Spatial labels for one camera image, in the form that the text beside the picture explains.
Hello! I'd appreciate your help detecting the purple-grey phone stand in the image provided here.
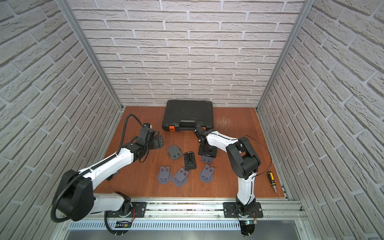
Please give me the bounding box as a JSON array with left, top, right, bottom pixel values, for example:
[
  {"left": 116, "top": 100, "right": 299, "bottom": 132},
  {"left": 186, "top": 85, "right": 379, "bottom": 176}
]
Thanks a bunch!
[{"left": 202, "top": 156, "right": 214, "bottom": 165}]

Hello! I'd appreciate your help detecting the black phone stand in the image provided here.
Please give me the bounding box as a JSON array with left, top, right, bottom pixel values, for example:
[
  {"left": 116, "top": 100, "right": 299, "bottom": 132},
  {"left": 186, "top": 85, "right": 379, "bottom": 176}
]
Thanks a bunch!
[{"left": 184, "top": 152, "right": 197, "bottom": 171}]

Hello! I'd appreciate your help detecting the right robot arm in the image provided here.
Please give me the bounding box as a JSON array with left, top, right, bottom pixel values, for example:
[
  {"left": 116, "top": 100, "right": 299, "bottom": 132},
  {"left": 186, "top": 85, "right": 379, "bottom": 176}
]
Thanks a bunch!
[{"left": 195, "top": 127, "right": 261, "bottom": 216}]

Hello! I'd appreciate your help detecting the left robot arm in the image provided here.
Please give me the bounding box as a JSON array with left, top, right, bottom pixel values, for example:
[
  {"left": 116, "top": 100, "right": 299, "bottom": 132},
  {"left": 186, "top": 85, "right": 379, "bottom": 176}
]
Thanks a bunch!
[{"left": 51, "top": 127, "right": 164, "bottom": 223}]

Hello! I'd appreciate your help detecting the dark grey stand wooden base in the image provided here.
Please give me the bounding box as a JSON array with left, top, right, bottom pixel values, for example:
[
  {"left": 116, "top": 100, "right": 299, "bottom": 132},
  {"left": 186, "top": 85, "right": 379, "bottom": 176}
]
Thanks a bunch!
[{"left": 167, "top": 145, "right": 183, "bottom": 161}]

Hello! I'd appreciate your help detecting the grey phone stand lower right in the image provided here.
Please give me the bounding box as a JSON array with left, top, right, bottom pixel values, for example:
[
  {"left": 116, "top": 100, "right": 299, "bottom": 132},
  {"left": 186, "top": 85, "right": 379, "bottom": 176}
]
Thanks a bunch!
[{"left": 200, "top": 165, "right": 215, "bottom": 183}]

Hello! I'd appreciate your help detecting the grey phone stand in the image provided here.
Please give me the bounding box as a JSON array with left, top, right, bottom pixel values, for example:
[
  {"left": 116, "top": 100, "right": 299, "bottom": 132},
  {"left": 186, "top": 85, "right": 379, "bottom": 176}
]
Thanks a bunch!
[
  {"left": 158, "top": 166, "right": 172, "bottom": 185},
  {"left": 200, "top": 165, "right": 215, "bottom": 183},
  {"left": 173, "top": 168, "right": 189, "bottom": 187}
]

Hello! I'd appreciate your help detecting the grey phone stand lower left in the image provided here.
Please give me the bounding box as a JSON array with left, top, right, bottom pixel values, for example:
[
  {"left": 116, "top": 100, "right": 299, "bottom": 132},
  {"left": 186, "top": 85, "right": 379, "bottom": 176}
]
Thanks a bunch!
[{"left": 158, "top": 166, "right": 172, "bottom": 185}]

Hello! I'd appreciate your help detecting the grey phone stand lower middle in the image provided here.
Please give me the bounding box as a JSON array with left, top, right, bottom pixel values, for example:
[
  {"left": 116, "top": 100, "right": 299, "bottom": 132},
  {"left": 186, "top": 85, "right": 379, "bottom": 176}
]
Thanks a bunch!
[{"left": 173, "top": 168, "right": 189, "bottom": 187}]

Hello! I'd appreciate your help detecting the black plastic tool case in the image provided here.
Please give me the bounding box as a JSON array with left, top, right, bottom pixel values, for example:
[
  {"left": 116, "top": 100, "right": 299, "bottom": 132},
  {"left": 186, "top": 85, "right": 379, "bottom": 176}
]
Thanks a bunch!
[{"left": 162, "top": 100, "right": 214, "bottom": 132}]

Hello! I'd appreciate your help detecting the yellow black screwdriver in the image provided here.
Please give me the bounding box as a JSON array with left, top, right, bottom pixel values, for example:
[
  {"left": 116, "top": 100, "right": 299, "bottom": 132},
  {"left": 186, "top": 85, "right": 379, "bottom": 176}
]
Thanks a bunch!
[{"left": 267, "top": 172, "right": 278, "bottom": 193}]

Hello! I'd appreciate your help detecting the left corner aluminium profile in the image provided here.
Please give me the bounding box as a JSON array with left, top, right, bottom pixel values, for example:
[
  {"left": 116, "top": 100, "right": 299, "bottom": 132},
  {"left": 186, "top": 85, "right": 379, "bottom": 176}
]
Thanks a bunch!
[{"left": 56, "top": 0, "right": 124, "bottom": 111}]

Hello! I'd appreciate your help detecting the corner aluminium profile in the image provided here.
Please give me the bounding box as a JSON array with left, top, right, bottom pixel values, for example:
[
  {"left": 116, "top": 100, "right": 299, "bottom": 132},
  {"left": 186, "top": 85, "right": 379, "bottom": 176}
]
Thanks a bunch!
[
  {"left": 56, "top": 0, "right": 124, "bottom": 111},
  {"left": 255, "top": 0, "right": 315, "bottom": 112}
]

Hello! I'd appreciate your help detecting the right corner aluminium profile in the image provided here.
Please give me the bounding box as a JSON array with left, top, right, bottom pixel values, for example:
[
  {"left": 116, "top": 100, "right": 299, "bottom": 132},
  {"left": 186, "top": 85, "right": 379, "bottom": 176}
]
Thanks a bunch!
[{"left": 255, "top": 0, "right": 315, "bottom": 112}]

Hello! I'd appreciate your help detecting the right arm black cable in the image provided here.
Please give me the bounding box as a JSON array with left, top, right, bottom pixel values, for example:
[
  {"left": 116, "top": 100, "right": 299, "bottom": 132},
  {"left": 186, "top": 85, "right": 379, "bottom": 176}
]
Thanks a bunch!
[{"left": 209, "top": 131, "right": 273, "bottom": 181}]

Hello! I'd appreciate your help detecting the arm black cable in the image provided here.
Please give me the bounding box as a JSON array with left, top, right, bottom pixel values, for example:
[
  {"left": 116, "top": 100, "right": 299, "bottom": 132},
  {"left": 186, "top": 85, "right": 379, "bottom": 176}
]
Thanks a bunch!
[
  {"left": 50, "top": 113, "right": 145, "bottom": 223},
  {"left": 209, "top": 131, "right": 273, "bottom": 181}
]

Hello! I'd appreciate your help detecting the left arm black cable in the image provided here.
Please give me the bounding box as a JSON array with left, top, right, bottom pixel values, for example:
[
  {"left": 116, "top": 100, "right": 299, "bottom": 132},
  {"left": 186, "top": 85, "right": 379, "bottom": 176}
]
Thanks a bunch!
[{"left": 50, "top": 113, "right": 145, "bottom": 223}]

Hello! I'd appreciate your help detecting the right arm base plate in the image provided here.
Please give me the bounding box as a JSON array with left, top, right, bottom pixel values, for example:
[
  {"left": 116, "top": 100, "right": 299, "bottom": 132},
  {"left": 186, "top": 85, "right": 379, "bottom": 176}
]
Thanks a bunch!
[{"left": 223, "top": 201, "right": 264, "bottom": 219}]

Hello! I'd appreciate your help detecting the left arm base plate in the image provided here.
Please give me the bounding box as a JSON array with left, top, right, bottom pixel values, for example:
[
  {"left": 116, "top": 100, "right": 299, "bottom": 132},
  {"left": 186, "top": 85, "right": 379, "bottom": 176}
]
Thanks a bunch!
[{"left": 107, "top": 202, "right": 147, "bottom": 219}]

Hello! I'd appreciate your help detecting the aluminium front rail frame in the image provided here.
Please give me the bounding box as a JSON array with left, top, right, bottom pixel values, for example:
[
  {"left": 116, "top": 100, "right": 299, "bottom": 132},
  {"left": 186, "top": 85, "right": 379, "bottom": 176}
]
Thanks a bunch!
[{"left": 54, "top": 198, "right": 315, "bottom": 240}]

